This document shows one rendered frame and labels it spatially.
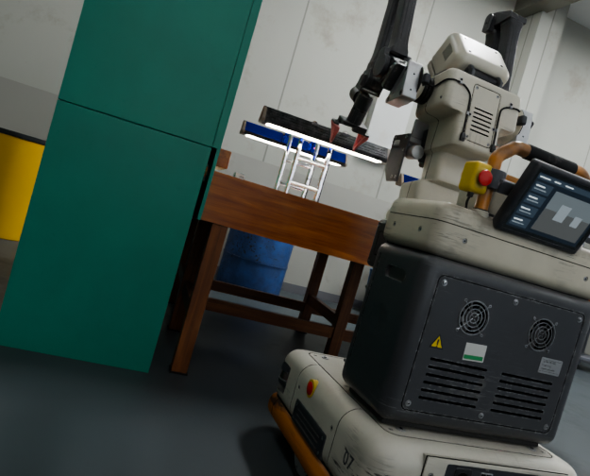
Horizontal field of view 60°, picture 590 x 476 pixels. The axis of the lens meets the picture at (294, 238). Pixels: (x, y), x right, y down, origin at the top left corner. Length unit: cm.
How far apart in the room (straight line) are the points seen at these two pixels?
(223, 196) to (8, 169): 224
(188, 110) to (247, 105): 286
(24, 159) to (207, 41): 223
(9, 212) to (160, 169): 221
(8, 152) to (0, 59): 103
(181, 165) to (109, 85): 35
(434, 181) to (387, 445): 81
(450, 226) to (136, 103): 115
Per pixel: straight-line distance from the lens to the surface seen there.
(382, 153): 240
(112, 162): 186
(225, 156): 203
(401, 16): 186
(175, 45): 191
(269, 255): 396
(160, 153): 185
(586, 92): 675
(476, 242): 124
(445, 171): 164
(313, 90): 491
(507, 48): 208
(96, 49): 191
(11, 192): 392
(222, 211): 190
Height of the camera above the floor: 68
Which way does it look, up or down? 2 degrees down
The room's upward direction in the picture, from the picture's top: 16 degrees clockwise
